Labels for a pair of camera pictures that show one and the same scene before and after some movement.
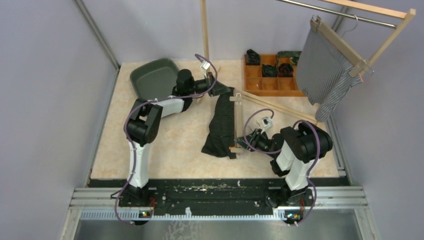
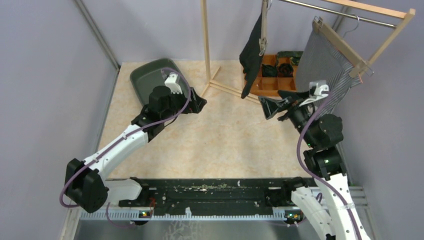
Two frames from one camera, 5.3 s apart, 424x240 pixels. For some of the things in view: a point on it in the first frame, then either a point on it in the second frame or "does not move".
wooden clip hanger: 238,133 -> 266,4
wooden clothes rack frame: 403,16 does not move
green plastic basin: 155,80 does not move
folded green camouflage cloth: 294,56 does not move
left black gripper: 219,88 -> 196,105
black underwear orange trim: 221,141 -> 250,55
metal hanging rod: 384,24 does not move
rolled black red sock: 285,70 does not move
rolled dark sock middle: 269,71 does not move
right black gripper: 253,138 -> 290,100
